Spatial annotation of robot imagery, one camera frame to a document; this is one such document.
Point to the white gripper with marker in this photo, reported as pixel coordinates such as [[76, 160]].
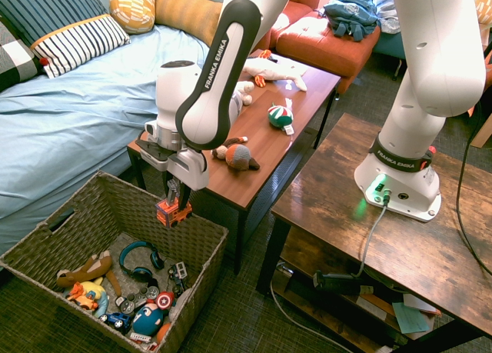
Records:
[[192, 170]]

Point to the orange toy fire truck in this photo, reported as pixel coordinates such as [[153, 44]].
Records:
[[171, 214]]

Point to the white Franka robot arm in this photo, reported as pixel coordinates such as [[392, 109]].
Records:
[[207, 99]]

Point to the woven wicker basket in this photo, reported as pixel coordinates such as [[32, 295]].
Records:
[[115, 199]]

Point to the white blue toy jeep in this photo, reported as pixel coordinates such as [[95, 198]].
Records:
[[177, 272]]

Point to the red blue star shield toy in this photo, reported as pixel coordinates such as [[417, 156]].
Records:
[[165, 300]]

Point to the yellow plush toy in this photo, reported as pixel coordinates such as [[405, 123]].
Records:
[[94, 289]]

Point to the orange toy robot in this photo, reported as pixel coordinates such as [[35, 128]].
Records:
[[82, 299]]

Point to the blue toy car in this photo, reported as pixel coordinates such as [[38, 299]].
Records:
[[117, 321]]

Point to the red white toy bus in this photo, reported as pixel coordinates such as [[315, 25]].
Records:
[[140, 337]]

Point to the reddish wood coffee table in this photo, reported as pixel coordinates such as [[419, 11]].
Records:
[[238, 187]]

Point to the crocheted brown orange bird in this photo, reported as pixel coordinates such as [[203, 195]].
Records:
[[236, 157]]

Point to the blue black headphones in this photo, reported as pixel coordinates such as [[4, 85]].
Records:
[[157, 260]]

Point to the light blue covered bed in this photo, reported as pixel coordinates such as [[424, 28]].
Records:
[[96, 110]]

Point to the brown plush animal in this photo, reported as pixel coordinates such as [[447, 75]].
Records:
[[92, 268]]

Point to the gray game controller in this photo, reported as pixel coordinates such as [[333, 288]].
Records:
[[134, 301]]

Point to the green red plush ball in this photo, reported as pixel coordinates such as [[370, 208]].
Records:
[[280, 116]]

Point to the blue egg-shaped hero figure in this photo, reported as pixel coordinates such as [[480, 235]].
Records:
[[148, 320]]

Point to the orange ball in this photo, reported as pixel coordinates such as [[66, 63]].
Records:
[[163, 332]]

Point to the white plush goose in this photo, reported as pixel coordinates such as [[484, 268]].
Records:
[[276, 70]]

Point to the white navy striped pillow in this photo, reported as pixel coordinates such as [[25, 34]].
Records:
[[77, 45]]

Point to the mustard rectangular pillow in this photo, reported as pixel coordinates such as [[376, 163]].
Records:
[[184, 10]]

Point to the black power brick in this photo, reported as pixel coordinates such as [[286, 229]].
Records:
[[334, 284]]

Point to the yellow white patterned pillow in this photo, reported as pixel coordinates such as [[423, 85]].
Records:
[[130, 7]]

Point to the orange ottoman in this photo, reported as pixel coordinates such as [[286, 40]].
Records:
[[326, 49]]

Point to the black white checked pillow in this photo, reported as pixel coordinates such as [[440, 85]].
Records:
[[15, 60]]

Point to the rustic brown wood table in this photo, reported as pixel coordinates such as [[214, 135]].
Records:
[[384, 253]]

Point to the orange armchair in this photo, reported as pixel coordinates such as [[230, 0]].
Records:
[[303, 7]]

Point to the dark blue striped pillow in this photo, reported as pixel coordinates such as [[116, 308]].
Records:
[[38, 7]]

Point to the blue clothing pile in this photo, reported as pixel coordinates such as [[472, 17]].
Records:
[[350, 10]]

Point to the teal bench sofa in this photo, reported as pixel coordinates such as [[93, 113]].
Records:
[[388, 45]]

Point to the teal paper sheet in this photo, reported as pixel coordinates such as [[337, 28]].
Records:
[[409, 318]]

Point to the pale blue cloth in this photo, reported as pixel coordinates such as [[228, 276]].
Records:
[[384, 7]]

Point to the light wooden furniture piece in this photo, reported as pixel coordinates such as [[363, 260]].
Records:
[[484, 134]]

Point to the orange white patterned cushion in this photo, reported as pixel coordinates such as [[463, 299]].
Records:
[[483, 5]]

